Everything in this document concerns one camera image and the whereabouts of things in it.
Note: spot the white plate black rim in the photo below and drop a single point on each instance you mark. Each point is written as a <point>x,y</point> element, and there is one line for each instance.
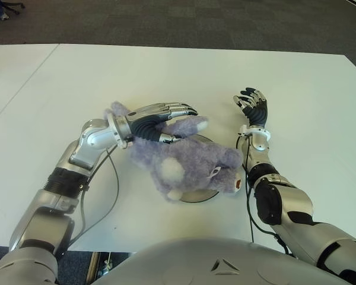
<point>198,196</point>

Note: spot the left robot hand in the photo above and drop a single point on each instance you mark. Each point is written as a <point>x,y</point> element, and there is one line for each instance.
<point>148,118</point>

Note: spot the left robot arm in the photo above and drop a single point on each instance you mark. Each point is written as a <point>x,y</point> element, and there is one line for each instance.
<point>92,139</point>

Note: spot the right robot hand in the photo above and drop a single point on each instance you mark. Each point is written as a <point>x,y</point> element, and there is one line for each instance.
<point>258,114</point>

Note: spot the grey robot torso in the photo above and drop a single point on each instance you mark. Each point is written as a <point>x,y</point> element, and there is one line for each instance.
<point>195,261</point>

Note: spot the black office chair base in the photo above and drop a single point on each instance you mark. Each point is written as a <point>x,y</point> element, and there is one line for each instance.
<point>15,6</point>

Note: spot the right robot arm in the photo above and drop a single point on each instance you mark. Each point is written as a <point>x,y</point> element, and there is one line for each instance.
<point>296,205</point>

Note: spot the purple plush bunny doll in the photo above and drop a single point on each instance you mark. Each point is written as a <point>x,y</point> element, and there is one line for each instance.
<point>190,160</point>

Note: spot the metal table leg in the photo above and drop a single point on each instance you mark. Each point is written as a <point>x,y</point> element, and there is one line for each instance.
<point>92,265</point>

